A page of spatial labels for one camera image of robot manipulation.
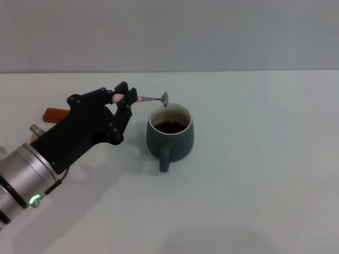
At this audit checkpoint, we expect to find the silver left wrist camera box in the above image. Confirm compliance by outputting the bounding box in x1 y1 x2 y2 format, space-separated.
29 124 44 137

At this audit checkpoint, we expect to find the grey-green ceramic cup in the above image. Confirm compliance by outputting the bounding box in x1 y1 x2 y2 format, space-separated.
146 103 194 173

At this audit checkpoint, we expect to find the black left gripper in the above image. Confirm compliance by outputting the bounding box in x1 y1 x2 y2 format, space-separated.
31 81 139 175

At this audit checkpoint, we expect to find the pink handled metal spoon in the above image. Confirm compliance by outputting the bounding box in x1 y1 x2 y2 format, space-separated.
111 91 169 108

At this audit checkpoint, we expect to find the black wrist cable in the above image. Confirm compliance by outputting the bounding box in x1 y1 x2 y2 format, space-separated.
43 168 69 196

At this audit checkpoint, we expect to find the red-brown wooden block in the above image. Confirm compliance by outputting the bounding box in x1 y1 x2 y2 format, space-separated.
41 106 71 124

